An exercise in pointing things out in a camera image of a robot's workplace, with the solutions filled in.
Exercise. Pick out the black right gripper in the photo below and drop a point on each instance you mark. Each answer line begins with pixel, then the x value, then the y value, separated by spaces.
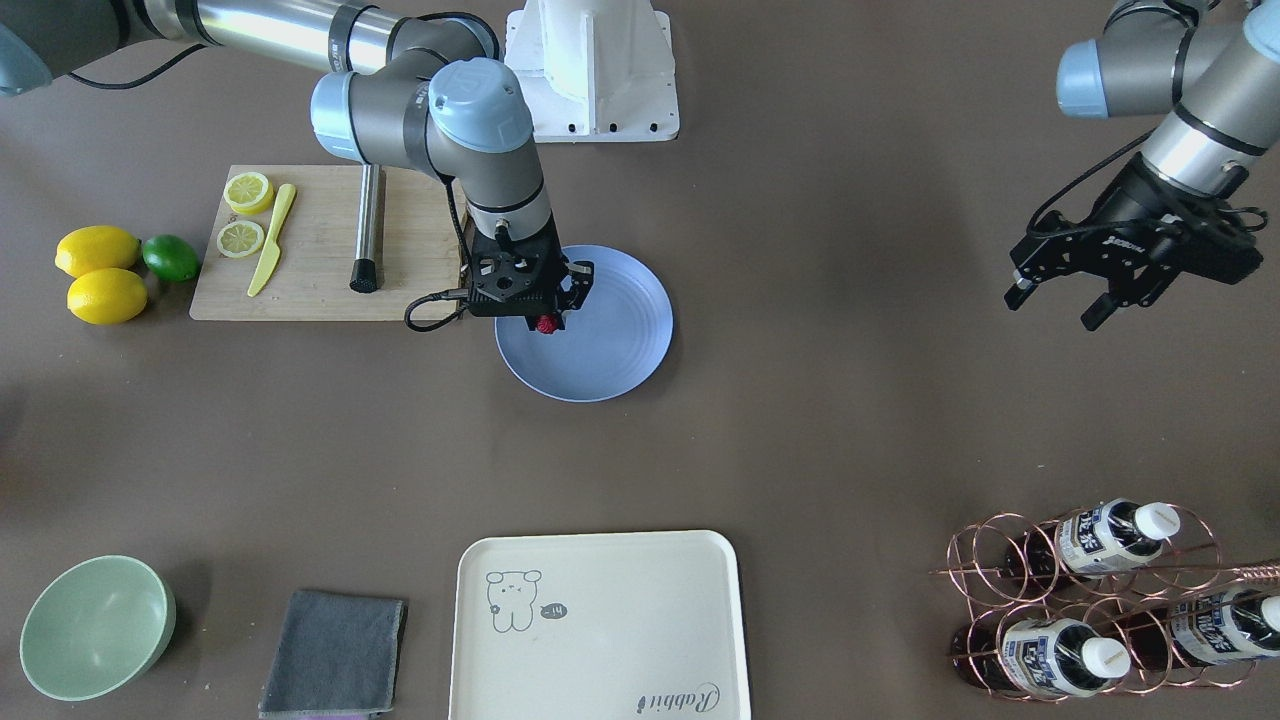
pixel 580 281

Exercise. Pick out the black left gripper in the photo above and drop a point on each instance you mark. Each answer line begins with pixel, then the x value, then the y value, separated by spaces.
pixel 1131 205

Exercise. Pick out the red strawberry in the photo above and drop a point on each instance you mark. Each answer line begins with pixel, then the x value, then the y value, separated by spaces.
pixel 547 323

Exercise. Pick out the blue round plate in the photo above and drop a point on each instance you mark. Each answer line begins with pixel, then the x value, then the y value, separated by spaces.
pixel 609 346

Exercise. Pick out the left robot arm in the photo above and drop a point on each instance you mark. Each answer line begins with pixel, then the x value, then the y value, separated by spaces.
pixel 1216 89

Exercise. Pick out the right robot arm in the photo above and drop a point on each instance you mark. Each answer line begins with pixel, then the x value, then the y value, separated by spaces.
pixel 420 93

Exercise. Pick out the steel muddler black tip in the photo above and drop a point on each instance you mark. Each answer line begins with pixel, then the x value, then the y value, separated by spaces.
pixel 365 276

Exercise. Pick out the tea bottle top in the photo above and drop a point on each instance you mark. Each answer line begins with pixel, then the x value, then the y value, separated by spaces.
pixel 1118 535

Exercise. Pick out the tea bottle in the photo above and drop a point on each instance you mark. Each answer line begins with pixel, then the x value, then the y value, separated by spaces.
pixel 1227 627
pixel 1040 659
pixel 1118 535

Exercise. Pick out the yellow plastic knife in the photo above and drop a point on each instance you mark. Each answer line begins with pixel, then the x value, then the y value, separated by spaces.
pixel 271 253

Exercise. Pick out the lemon slice upper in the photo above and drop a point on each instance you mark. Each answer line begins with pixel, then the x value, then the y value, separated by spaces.
pixel 249 193

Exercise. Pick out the lemon slice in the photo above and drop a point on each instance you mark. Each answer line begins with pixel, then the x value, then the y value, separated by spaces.
pixel 240 239
pixel 249 193

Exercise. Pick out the lemon slice lower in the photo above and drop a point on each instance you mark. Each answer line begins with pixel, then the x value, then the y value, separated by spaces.
pixel 240 239

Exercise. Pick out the cream rabbit tray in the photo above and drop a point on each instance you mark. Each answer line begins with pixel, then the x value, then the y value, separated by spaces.
pixel 641 625

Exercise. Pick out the tea bottle bottom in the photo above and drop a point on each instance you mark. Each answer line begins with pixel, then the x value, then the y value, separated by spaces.
pixel 1227 627
pixel 1040 659

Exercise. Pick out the green lime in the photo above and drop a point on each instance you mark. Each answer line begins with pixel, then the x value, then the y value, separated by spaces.
pixel 170 258

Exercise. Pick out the grey folded cloth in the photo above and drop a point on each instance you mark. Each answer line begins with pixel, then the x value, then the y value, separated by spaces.
pixel 337 657

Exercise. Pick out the whole lemon lower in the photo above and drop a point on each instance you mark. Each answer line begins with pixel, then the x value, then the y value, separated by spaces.
pixel 107 296

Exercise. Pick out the whole lemon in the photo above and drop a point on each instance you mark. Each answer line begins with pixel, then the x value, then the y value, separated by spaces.
pixel 96 247
pixel 107 296

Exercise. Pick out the whole lemon upper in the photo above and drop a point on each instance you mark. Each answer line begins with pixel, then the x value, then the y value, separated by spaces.
pixel 96 247

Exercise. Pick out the light green bowl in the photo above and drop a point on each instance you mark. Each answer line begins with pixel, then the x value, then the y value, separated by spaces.
pixel 97 627

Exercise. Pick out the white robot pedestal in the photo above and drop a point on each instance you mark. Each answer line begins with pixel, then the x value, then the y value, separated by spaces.
pixel 595 71

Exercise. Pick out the copper wire bottle rack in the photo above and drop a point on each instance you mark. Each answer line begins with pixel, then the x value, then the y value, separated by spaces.
pixel 1190 565

